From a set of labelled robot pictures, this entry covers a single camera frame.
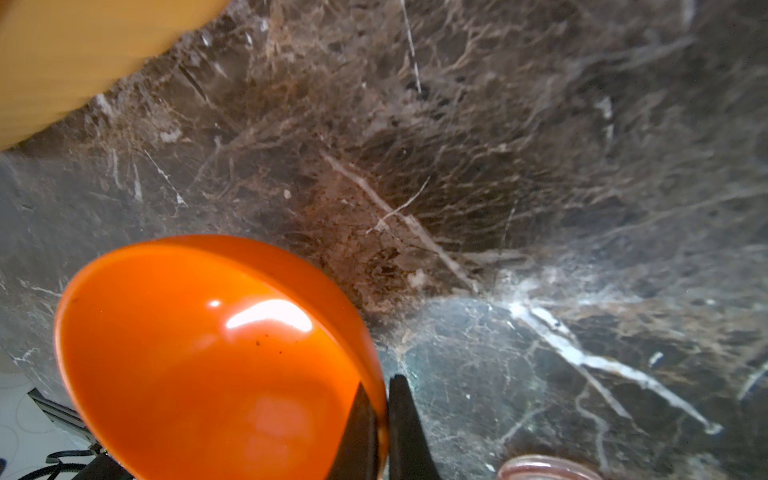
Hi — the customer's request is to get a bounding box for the yellow plastic bin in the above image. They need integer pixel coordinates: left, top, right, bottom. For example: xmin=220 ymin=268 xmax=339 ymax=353
xmin=1 ymin=0 xmax=228 ymax=149

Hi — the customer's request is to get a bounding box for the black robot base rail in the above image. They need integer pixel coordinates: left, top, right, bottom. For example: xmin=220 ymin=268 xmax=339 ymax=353
xmin=16 ymin=388 xmax=134 ymax=480

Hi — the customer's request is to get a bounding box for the pink translucent cup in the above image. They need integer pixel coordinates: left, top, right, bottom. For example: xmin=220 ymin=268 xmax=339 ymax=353
xmin=496 ymin=455 xmax=602 ymax=480

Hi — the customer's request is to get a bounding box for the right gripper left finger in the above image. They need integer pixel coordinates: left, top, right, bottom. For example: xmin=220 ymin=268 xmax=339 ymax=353
xmin=326 ymin=383 xmax=379 ymax=480

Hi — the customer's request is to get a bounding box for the orange plastic bowl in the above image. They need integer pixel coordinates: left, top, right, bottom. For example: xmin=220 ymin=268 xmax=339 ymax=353
xmin=55 ymin=235 xmax=388 ymax=479

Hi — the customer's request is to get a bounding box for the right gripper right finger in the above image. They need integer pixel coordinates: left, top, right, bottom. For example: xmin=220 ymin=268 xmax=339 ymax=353
xmin=388 ymin=374 xmax=441 ymax=480

